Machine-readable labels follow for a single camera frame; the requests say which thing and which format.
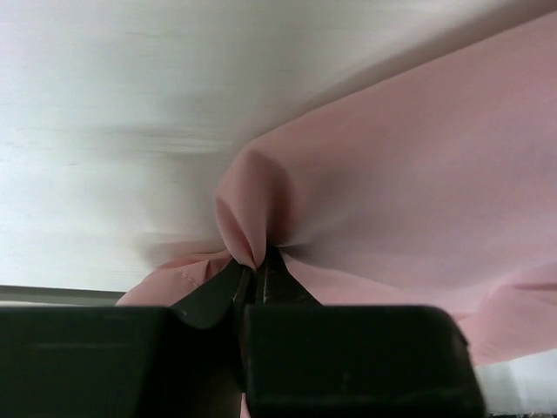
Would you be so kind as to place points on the aluminium table frame rail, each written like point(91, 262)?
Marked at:
point(15, 296)

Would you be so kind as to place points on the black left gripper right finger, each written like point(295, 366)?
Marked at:
point(275, 284)

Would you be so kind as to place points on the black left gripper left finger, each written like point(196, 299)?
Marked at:
point(223, 295)

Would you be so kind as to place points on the pink trousers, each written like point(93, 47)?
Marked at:
point(419, 212)

